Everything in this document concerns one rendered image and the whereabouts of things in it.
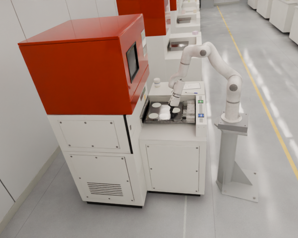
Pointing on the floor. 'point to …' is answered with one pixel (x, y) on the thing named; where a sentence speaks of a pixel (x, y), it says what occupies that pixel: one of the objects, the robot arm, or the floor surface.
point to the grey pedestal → (234, 170)
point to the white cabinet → (174, 166)
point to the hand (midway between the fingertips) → (171, 109)
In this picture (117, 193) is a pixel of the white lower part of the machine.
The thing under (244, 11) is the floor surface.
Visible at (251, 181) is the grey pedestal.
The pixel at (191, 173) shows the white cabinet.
